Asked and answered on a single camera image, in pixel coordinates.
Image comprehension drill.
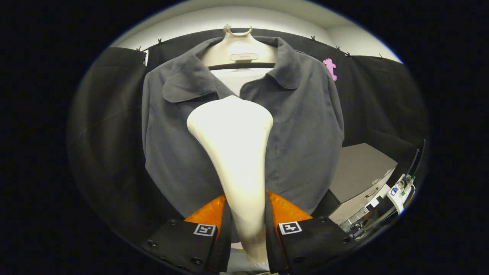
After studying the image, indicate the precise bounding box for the white pad behind shirt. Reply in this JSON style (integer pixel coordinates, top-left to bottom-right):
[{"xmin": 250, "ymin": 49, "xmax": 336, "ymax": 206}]
[{"xmin": 210, "ymin": 68, "xmax": 272, "ymax": 97}]

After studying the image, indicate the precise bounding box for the grey drawer cabinet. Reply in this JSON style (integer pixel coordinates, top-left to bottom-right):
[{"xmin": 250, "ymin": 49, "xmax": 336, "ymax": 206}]
[{"xmin": 329, "ymin": 143, "xmax": 398, "ymax": 226}]

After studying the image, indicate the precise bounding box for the black computer monitor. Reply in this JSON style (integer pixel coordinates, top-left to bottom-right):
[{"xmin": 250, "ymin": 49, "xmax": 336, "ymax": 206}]
[{"xmin": 405, "ymin": 139, "xmax": 426, "ymax": 180}]

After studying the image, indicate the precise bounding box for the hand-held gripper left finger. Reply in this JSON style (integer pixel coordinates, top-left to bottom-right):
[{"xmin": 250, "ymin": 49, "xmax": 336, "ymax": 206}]
[{"xmin": 139, "ymin": 195, "xmax": 233, "ymax": 274}]

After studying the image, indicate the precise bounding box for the white garment steamer head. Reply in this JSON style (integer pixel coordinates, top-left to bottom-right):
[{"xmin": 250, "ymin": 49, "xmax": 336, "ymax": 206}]
[{"xmin": 186, "ymin": 95, "xmax": 274, "ymax": 265}]

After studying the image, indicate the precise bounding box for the white side table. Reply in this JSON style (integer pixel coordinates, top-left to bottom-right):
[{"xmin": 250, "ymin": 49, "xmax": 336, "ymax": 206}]
[{"xmin": 387, "ymin": 174, "xmax": 416, "ymax": 215}]

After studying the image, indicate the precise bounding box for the dark grey collared shirt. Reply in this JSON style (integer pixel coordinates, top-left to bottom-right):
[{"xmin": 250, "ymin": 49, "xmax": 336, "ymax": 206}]
[{"xmin": 141, "ymin": 36, "xmax": 345, "ymax": 219}]

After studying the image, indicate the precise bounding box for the black backdrop cloth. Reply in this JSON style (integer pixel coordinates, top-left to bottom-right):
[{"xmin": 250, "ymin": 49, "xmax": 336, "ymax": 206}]
[{"xmin": 68, "ymin": 28, "xmax": 428, "ymax": 245}]

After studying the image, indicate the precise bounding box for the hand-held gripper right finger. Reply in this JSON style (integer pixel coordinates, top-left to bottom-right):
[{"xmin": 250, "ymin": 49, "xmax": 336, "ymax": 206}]
[{"xmin": 264, "ymin": 190, "xmax": 358, "ymax": 274}]

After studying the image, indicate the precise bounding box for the cream garment hanger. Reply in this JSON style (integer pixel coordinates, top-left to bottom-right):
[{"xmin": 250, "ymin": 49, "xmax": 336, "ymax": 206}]
[{"xmin": 201, "ymin": 24, "xmax": 278, "ymax": 69}]

